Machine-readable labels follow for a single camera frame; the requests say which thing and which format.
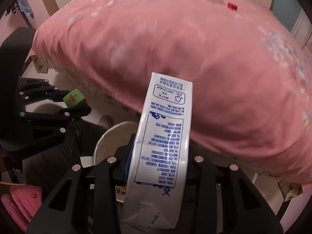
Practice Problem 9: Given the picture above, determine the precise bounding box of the blue hanging cloth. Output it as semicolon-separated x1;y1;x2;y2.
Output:
17;0;34;19

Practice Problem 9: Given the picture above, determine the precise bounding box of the white curtain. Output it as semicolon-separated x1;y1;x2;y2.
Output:
291;9;311;49

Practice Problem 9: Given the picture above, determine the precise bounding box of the olive green cube box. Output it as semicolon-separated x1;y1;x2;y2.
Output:
63;89;85;108

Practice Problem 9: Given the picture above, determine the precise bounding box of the red small box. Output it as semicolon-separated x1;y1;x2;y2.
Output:
227;2;238;11

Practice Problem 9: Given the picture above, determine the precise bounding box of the pink floral bedspread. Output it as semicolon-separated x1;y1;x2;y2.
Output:
32;0;311;184

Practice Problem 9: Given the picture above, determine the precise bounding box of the pink slipper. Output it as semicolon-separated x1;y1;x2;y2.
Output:
1;184;42;233

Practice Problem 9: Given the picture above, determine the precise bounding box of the white round trash bin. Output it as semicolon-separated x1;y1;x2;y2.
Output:
93;121;139;203

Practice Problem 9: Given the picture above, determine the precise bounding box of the white blue milk carton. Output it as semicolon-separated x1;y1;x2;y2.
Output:
121;73;192;229

